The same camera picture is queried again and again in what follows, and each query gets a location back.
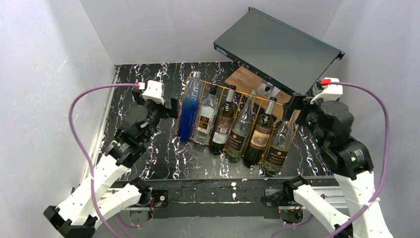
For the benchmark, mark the clear labelled wine bottle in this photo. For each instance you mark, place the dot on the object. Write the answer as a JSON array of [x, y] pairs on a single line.
[[241, 130]]

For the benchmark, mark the grey metal bracket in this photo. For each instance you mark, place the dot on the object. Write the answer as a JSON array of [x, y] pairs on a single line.
[[267, 90]]

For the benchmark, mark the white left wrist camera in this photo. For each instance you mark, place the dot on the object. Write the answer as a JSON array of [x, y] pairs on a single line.
[[152, 90]]

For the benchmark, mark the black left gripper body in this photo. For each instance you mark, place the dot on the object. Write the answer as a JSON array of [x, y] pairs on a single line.
[[171, 107]]

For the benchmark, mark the clear tall bottle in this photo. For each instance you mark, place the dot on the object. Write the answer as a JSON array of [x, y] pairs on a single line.
[[280, 145]]

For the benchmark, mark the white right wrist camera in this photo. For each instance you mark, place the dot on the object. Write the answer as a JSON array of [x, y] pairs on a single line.
[[325, 90]]

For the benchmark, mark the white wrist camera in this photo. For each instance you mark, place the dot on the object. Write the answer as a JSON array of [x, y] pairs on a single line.
[[152, 90], [325, 90]]

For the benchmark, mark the clear square liquor bottle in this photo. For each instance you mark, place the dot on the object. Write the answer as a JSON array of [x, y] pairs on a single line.
[[205, 117]]

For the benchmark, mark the dark green wine bottle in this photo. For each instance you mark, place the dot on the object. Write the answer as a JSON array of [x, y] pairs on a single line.
[[260, 135]]

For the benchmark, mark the blue tall glass bottle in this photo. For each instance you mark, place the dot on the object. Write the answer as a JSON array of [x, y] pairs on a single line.
[[190, 105]]

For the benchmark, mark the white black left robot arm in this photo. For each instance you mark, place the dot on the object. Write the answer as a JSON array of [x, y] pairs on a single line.
[[85, 210]]

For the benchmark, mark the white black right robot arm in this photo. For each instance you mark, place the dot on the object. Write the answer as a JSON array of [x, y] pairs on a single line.
[[352, 168]]

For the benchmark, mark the grey rack-mount network switch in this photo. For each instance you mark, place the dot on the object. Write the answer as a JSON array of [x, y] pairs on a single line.
[[282, 55]]

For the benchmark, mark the wooden board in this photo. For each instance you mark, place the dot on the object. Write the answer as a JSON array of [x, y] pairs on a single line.
[[245, 81]]

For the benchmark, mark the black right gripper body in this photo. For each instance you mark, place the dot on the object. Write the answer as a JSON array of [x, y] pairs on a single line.
[[294, 104]]

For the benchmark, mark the gold wire wine rack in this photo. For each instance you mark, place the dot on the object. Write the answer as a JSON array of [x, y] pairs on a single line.
[[238, 101]]

